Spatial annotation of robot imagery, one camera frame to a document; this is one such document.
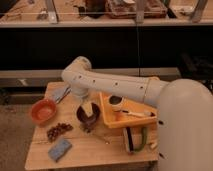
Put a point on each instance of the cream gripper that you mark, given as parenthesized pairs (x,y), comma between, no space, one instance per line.
(87,106)

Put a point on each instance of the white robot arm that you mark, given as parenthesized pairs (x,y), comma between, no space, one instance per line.
(184,108)

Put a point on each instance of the dark brown bowl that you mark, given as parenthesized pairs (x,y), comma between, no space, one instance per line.
(88,119)

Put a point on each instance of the red bowl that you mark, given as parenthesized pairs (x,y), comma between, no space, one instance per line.
(42,111)

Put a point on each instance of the white cup in bin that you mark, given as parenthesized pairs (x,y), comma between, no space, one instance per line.
(116,103)

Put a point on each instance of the wooden table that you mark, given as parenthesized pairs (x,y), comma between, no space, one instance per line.
(86,151)

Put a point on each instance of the metal spoon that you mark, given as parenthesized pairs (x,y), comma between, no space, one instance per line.
(92,133)

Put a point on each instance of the blue sponge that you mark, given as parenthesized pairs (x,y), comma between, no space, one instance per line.
(59,149)

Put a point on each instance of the white utensil in bin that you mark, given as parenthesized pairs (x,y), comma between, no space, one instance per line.
(146,114)

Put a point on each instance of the metal shelf rack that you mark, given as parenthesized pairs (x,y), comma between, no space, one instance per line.
(105,13)

